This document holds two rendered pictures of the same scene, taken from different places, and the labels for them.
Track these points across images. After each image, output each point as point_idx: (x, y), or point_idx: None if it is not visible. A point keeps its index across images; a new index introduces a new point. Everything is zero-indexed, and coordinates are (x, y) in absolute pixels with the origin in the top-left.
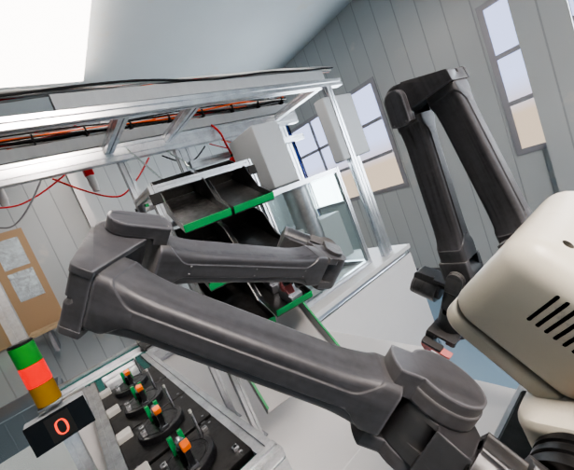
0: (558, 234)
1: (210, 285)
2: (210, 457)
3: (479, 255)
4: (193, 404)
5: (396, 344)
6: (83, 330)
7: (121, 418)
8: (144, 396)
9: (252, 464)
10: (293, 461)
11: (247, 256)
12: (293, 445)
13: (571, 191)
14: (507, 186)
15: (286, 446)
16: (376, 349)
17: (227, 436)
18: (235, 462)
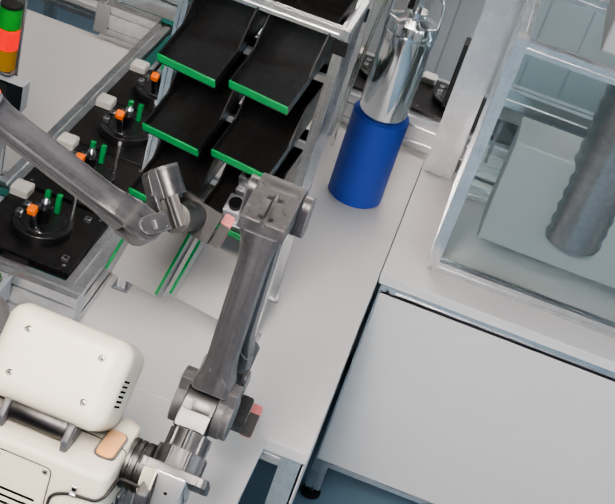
0: (35, 324)
1: (143, 125)
2: (47, 240)
3: (239, 377)
4: (128, 191)
5: (320, 409)
6: None
7: (97, 119)
8: (119, 127)
9: (52, 281)
10: (94, 326)
11: (43, 161)
12: (114, 321)
13: (116, 347)
14: (213, 339)
15: (112, 314)
16: (307, 386)
17: (80, 246)
18: (50, 265)
